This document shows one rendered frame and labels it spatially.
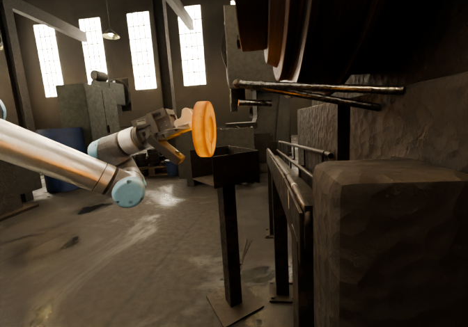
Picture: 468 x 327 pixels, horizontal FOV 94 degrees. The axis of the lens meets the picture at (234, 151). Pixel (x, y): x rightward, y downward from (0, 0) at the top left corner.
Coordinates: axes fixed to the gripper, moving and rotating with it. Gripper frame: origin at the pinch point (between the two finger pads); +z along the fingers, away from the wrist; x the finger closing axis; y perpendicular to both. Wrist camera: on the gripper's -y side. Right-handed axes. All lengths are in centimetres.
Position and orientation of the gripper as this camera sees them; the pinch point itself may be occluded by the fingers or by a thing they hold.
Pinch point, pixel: (204, 122)
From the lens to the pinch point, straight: 63.0
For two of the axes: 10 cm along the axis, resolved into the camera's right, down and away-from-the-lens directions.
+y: -3.2, -9.4, -0.8
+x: 1.1, -1.2, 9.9
